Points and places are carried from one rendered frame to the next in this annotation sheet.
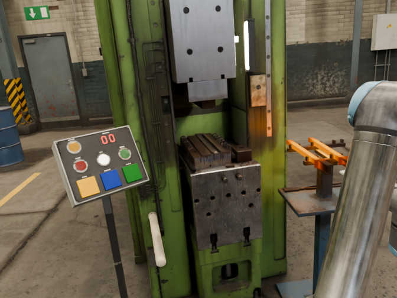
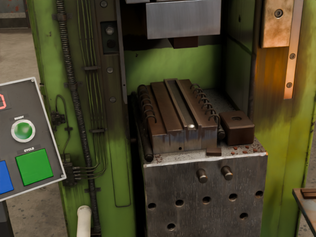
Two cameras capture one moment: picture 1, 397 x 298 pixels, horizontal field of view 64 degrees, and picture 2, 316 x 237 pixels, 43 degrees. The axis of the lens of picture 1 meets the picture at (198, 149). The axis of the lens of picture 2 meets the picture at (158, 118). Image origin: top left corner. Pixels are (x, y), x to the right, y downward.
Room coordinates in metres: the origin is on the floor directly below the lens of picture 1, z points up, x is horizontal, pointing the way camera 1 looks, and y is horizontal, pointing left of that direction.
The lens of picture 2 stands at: (0.50, -0.08, 1.54)
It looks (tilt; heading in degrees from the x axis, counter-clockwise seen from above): 26 degrees down; 5
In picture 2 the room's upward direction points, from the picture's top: 2 degrees counter-clockwise
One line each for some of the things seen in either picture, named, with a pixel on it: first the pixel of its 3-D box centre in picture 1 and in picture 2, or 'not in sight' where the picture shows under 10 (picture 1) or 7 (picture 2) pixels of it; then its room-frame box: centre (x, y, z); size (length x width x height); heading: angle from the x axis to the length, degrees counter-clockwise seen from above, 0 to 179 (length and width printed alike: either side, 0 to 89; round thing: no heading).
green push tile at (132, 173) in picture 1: (132, 173); (34, 166); (1.33, 0.31, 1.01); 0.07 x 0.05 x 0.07; 126
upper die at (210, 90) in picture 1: (198, 86); (171, 5); (1.77, -0.03, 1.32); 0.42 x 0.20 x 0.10; 11
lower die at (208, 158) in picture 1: (203, 148); (173, 110); (1.77, -0.03, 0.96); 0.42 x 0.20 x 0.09; 11
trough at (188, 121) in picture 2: (207, 142); (180, 100); (1.77, -0.05, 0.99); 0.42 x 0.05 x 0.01; 11
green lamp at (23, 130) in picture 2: (124, 154); (23, 130); (1.36, 0.33, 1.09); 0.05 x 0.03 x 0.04; 101
